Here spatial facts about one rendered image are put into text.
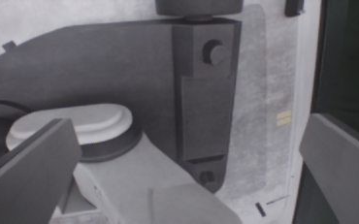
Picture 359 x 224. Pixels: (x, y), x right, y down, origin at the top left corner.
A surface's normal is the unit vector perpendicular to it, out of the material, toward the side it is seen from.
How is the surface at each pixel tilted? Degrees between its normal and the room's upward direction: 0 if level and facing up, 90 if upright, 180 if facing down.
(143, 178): 90
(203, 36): 0
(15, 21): 0
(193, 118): 0
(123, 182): 90
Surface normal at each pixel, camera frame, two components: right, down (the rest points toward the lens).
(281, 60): 0.18, 0.48
